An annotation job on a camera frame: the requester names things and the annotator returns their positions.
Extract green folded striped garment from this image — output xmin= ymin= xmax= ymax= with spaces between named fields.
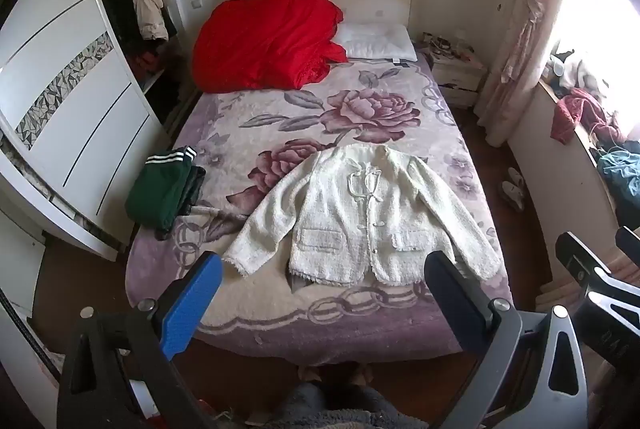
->
xmin=125 ymin=146 xmax=198 ymax=232

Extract white wardrobe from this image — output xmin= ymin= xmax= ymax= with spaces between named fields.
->
xmin=0 ymin=0 xmax=201 ymax=262

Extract dark hanging clothes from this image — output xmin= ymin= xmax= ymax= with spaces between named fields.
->
xmin=94 ymin=0 xmax=138 ymax=56

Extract white pillow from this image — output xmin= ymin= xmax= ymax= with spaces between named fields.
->
xmin=332 ymin=23 xmax=418 ymax=62

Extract red knitted garment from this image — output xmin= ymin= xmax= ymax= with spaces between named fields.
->
xmin=550 ymin=88 xmax=622 ymax=144

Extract teal garment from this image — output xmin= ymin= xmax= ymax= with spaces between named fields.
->
xmin=597 ymin=150 xmax=640 ymax=230

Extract white and black clothes pile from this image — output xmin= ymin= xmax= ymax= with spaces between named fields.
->
xmin=546 ymin=50 xmax=610 ymax=98

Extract white tweed jacket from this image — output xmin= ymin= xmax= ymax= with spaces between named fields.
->
xmin=221 ymin=144 xmax=502 ymax=286

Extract nightstand clutter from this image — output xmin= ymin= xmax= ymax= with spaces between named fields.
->
xmin=417 ymin=31 xmax=482 ymax=62

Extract beige patterned curtain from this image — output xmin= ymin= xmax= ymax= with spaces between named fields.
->
xmin=475 ymin=0 xmax=576 ymax=147

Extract white nightstand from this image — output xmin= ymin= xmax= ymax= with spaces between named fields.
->
xmin=430 ymin=54 xmax=488 ymax=110

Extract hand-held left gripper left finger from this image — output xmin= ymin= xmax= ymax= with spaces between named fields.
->
xmin=56 ymin=251 xmax=223 ymax=429

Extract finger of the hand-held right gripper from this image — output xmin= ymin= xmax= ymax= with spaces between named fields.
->
xmin=556 ymin=231 xmax=612 ymax=296
xmin=616 ymin=226 xmax=640 ymax=262

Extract red duvet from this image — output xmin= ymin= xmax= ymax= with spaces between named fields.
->
xmin=192 ymin=0 xmax=348 ymax=94

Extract red and dark shelf clothes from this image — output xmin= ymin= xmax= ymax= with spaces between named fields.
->
xmin=129 ymin=50 xmax=173 ymax=80

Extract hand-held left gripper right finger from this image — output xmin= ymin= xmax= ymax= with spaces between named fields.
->
xmin=423 ymin=250 xmax=588 ymax=429

